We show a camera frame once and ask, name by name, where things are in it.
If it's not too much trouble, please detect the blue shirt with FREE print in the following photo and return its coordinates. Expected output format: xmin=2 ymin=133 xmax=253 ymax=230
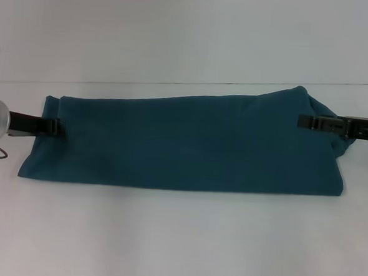
xmin=16 ymin=67 xmax=361 ymax=201

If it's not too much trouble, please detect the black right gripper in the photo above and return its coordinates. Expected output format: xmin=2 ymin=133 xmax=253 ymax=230
xmin=296 ymin=112 xmax=368 ymax=142

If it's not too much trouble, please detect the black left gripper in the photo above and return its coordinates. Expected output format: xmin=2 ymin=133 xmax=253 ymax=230
xmin=7 ymin=111 xmax=69 ymax=140

